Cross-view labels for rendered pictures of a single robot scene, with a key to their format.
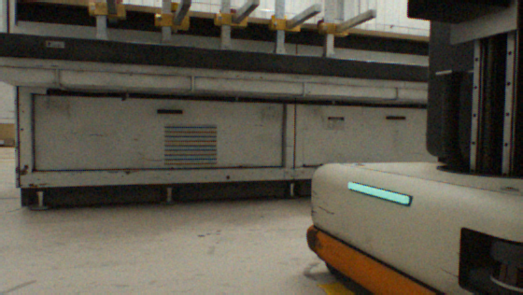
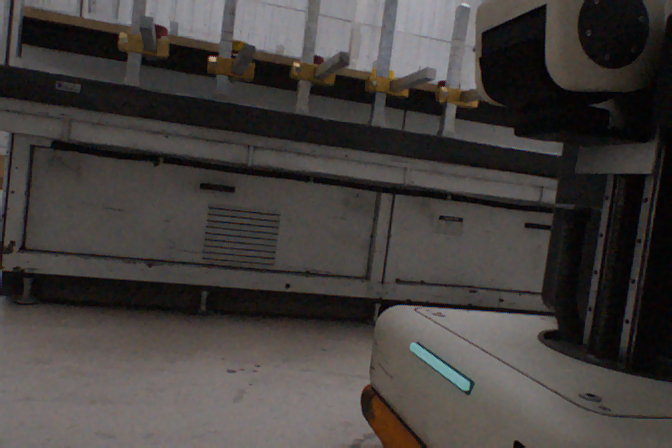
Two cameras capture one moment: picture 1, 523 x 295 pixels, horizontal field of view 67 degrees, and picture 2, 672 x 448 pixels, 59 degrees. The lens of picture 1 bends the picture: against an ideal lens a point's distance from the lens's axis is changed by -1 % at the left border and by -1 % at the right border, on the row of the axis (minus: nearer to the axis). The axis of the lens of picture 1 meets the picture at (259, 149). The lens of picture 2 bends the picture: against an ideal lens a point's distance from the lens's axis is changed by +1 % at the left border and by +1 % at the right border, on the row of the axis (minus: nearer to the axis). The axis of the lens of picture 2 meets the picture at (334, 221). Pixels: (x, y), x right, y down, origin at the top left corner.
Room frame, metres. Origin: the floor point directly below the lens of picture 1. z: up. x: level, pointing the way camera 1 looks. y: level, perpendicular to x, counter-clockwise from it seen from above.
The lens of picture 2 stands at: (-0.10, -0.09, 0.48)
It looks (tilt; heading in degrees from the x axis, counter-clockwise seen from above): 3 degrees down; 3
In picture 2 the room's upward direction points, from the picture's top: 7 degrees clockwise
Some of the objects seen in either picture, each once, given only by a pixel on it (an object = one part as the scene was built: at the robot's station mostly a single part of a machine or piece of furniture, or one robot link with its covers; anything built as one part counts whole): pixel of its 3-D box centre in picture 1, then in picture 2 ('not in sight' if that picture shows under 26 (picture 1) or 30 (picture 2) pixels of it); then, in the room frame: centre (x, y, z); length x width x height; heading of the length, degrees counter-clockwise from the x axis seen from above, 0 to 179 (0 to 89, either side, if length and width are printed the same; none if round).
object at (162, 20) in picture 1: (172, 21); (230, 68); (1.68, 0.37, 0.80); 0.14 x 0.06 x 0.05; 109
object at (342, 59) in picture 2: (239, 16); (324, 71); (1.68, 0.09, 0.83); 0.43 x 0.03 x 0.04; 19
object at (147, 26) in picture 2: (111, 5); (149, 41); (1.52, 0.56, 0.82); 0.43 x 0.03 x 0.04; 19
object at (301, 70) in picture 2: (230, 21); (312, 74); (1.76, 0.13, 0.83); 0.14 x 0.06 x 0.05; 109
